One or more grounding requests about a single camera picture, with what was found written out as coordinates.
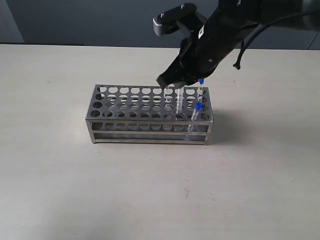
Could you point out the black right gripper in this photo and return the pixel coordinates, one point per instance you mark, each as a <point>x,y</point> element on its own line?
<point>205,50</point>

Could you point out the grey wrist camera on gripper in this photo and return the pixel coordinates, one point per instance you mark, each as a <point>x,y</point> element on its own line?
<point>183,17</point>

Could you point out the dark grey Piper robot arm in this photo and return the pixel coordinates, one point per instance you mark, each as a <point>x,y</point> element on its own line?
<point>301,15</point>

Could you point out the stainless steel test tube rack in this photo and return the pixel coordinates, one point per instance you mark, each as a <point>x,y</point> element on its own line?
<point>135,114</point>

